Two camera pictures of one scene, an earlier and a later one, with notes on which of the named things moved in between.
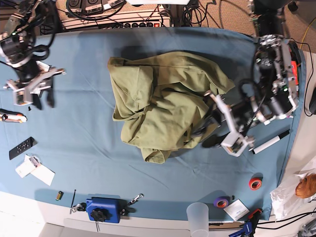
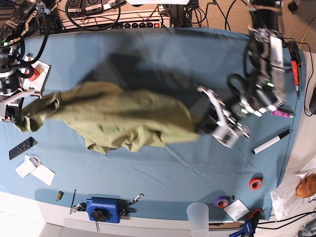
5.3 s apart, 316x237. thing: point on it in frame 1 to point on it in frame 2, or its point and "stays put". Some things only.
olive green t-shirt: x=161 y=100 to x=109 y=117
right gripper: x=24 y=94 to x=10 y=109
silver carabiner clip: x=136 y=198 stays put
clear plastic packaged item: x=30 y=162 stays put
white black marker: x=260 y=147 stays put
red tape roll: x=255 y=183 stays put
